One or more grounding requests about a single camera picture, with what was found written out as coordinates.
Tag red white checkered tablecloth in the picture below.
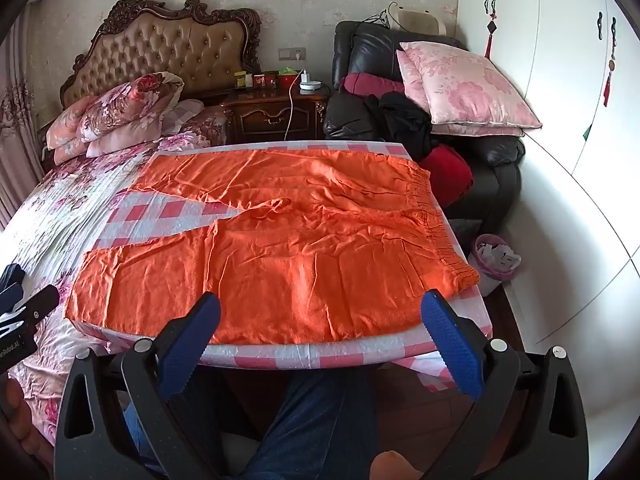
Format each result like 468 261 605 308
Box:
85 140 493 393

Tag pink waste basket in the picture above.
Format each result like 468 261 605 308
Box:
472 233 521 281

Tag small checkered pillow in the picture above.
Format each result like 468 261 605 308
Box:
162 99 206 133

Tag white wardrobe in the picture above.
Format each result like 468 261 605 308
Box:
457 0 640 351

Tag person's blue jeans legs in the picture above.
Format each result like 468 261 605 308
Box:
122 365 386 480

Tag large pink floral pillow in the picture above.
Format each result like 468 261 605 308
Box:
400 41 543 128
397 50 526 138

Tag person's left hand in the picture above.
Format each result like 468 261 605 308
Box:
0 377 53 466

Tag red hanging ornament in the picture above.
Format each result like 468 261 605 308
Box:
602 15 618 108
482 0 498 61

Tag maroon cushion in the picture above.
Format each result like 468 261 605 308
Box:
340 72 406 96

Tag person's bare foot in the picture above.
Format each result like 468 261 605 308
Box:
370 450 426 480

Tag tufted carved wooden headboard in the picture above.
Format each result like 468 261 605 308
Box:
60 0 263 108

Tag black leather armchair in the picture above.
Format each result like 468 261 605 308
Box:
322 20 526 233

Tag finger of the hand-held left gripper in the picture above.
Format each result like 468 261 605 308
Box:
0 262 26 301
15 285 61 328

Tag patterned curtain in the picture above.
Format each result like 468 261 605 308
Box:
0 10 46 231

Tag black clothes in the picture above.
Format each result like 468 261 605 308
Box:
365 91 433 158

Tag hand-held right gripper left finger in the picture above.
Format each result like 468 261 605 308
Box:
52 291 236 480

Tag red cloth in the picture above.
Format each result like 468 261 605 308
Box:
417 144 473 208

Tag floral bed sheet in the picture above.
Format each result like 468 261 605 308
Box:
0 132 226 446

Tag pink floral bed pillow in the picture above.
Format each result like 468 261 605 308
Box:
45 95 168 166

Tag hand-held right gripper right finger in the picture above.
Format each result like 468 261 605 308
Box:
420 289 591 480

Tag white cable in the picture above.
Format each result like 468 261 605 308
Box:
284 77 303 141

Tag dark wooden nightstand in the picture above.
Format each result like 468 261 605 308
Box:
220 85 333 146

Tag orange pants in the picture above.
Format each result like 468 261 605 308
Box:
65 149 481 346

